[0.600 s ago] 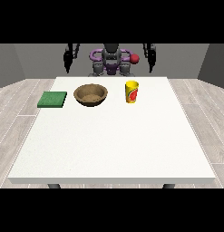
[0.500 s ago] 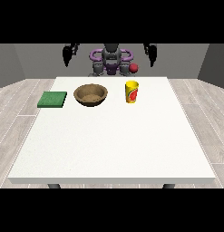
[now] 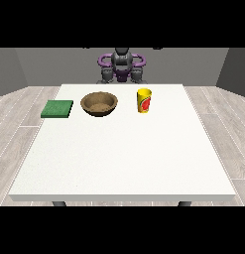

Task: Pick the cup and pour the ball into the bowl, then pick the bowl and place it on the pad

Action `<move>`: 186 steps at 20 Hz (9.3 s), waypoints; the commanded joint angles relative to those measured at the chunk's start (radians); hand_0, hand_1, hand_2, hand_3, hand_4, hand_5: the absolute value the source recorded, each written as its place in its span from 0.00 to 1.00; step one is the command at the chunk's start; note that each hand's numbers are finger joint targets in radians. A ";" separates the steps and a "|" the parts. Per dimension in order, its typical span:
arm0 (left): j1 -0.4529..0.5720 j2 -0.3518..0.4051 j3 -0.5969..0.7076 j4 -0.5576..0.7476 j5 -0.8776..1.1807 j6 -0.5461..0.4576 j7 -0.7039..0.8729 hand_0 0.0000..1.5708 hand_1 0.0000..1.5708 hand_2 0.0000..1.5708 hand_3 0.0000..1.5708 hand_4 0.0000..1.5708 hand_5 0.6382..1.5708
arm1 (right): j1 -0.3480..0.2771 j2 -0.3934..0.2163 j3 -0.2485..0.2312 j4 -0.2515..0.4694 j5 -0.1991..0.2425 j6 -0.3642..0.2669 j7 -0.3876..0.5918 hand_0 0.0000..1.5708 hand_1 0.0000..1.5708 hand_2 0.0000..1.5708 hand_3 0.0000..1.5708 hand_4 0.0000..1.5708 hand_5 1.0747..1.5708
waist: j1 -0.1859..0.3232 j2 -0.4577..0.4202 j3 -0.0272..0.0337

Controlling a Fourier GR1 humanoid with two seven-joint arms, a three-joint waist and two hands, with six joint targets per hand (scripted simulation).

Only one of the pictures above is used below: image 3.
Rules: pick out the brown wooden bowl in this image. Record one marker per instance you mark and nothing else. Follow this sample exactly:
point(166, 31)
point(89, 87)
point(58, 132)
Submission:
point(99, 104)

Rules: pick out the yellow cup with melon print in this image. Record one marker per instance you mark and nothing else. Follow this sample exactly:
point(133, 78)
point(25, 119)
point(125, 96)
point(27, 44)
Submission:
point(144, 101)

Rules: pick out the green square pad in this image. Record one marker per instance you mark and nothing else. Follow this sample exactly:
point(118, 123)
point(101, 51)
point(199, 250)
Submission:
point(57, 108)

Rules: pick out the grey robot trunk purple rings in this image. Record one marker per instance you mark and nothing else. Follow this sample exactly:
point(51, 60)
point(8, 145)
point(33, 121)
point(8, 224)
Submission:
point(121, 67)

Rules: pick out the dark table leg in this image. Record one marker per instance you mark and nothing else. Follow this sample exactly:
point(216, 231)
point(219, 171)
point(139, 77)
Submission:
point(59, 203)
point(184, 203)

